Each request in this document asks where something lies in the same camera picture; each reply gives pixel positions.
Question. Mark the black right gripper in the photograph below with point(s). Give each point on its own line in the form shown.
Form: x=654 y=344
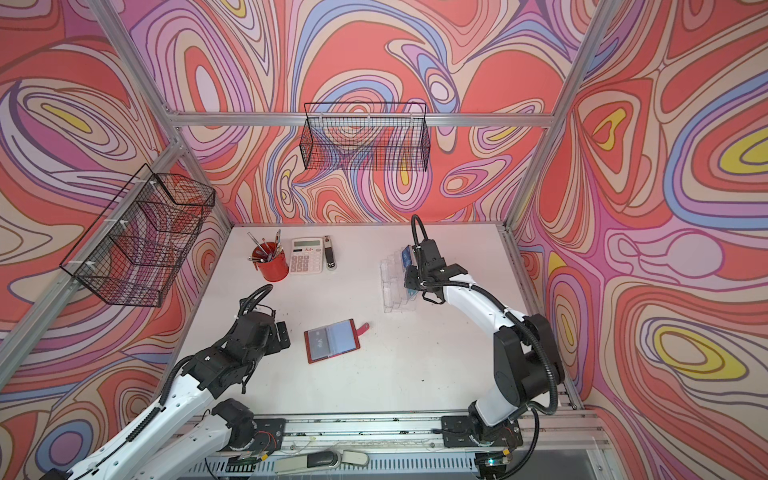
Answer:
x=412 y=275

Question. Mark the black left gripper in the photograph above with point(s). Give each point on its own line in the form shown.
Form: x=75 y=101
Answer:
x=278 y=343

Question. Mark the dark grey credit card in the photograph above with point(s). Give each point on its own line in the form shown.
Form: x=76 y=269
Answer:
x=318 y=344

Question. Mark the red leather card holder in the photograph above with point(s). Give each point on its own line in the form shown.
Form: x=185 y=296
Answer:
x=361 y=329

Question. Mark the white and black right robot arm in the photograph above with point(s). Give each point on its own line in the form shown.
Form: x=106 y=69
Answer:
x=527 y=367

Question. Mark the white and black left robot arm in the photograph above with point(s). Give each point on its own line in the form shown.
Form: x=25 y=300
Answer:
x=191 y=419

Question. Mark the blue VIP credit card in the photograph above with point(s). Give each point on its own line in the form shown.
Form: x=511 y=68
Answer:
x=407 y=257

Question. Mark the clear plastic card tray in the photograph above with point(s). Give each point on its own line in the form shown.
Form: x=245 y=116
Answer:
x=394 y=295

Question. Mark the red metal pen bucket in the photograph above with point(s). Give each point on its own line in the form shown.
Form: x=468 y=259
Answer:
x=270 y=260

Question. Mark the pink desk calculator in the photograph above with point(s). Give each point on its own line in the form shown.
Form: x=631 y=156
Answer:
x=306 y=256

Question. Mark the beige and black stapler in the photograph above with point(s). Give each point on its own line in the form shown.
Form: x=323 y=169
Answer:
x=329 y=253

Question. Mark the grey pencil in bucket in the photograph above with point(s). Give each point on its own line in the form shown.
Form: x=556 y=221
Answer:
x=257 y=243

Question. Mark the black wire basket on back wall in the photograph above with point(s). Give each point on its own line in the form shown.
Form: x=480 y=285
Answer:
x=365 y=136

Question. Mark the black wire basket on wall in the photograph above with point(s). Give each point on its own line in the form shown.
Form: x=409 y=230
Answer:
x=365 y=136
x=131 y=255

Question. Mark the black wire basket on left wall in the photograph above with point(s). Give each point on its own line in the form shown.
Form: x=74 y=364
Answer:
x=131 y=255

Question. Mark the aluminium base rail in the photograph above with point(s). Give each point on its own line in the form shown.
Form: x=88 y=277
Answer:
x=570 y=444

